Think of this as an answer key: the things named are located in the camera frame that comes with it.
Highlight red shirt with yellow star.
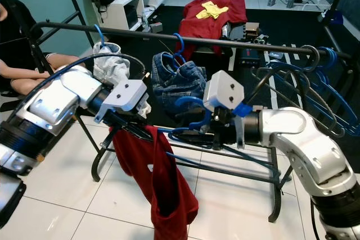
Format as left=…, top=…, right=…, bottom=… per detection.
left=177, top=0, right=249, bottom=61

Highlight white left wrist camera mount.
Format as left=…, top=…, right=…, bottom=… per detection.
left=94, top=79, right=149, bottom=124

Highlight white denim shorts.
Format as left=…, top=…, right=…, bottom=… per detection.
left=93, top=42, right=137, bottom=87

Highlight plain red shirt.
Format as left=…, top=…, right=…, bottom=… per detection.
left=111, top=125, right=201, bottom=240

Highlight blue dustpan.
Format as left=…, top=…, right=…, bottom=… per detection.
left=322, top=10, right=345, bottom=26

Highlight white shelf unit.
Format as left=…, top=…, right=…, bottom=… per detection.
left=104, top=0, right=169, bottom=31

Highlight blue denim shorts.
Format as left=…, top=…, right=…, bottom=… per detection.
left=151, top=52, right=209, bottom=111

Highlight black metal clothes rack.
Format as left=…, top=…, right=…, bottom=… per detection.
left=3, top=0, right=360, bottom=224

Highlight person in black t-shirt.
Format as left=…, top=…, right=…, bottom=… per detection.
left=0, top=0, right=75, bottom=96

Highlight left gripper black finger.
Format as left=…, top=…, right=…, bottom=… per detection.
left=118, top=125, right=155, bottom=140

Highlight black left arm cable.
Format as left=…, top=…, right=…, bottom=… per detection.
left=0, top=52, right=147, bottom=139

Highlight blue camera cable plug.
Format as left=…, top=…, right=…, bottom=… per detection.
left=232, top=103, right=253, bottom=118

